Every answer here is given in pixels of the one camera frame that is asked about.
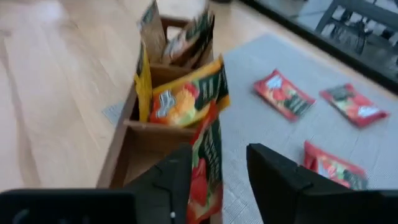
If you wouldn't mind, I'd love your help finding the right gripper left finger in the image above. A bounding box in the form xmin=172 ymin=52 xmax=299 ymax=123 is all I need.
xmin=123 ymin=142 xmax=193 ymax=224

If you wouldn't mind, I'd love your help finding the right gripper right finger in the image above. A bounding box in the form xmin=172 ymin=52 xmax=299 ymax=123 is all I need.
xmin=246 ymin=142 xmax=380 ymax=224

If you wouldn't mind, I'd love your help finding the yellow mango tea bag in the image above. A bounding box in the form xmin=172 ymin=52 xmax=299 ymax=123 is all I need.
xmin=134 ymin=40 xmax=154 ymax=123
xmin=149 ymin=55 xmax=231 ymax=128

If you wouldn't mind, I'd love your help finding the brown tea bag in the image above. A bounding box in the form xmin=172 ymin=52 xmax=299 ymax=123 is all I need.
xmin=161 ymin=4 xmax=216 ymax=68
xmin=137 ymin=0 xmax=168 ymax=65

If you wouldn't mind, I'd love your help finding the wooden tea box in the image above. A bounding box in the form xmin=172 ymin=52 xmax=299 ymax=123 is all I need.
xmin=96 ymin=15 xmax=218 ymax=190

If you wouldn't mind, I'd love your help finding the grey woven placemat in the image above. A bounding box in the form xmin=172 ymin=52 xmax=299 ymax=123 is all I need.
xmin=102 ymin=32 xmax=398 ymax=224

